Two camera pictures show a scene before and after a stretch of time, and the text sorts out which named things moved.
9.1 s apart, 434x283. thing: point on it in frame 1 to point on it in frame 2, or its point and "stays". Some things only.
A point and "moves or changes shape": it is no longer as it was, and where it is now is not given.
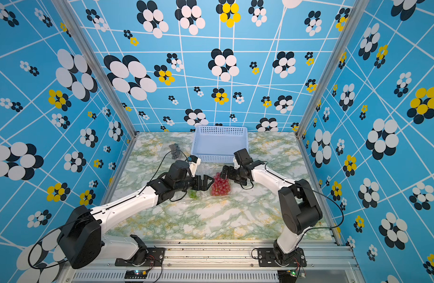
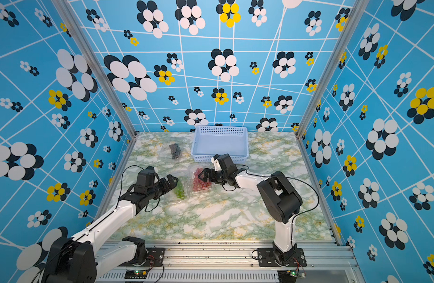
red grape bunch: [217, 188] moves or changes shape
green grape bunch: [193, 194] moves or changes shape
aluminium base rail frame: [327, 261] stays
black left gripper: [201, 186] to [167, 187]
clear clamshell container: [196, 196] moves or changes shape
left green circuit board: [135, 274] stays
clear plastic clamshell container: [173, 151] stays
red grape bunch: [223, 185] moves or changes shape
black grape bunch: [175, 151] stays
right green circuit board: [287, 276] stays
